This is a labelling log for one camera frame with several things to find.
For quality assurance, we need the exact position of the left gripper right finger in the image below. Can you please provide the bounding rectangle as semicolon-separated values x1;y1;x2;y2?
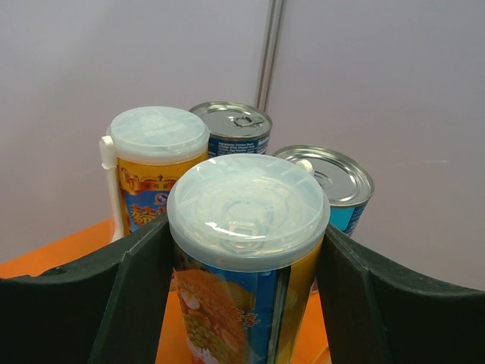
317;226;484;363

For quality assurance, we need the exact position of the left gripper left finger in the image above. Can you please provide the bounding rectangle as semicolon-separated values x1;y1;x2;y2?
1;216;173;363

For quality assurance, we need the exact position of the blue soup can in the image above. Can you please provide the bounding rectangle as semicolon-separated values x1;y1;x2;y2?
274;145;374;236

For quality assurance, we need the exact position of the tall colourful can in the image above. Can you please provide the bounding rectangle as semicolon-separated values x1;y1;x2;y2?
167;154;330;363

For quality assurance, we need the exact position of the tall yellow purple can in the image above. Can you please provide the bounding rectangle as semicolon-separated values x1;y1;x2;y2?
99;106;210;241

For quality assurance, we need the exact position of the dark blue food can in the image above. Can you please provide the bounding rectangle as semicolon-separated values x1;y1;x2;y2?
189;101;273;158

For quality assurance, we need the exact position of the orange wooden shelf cabinet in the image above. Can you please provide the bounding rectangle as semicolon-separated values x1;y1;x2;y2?
1;220;331;363

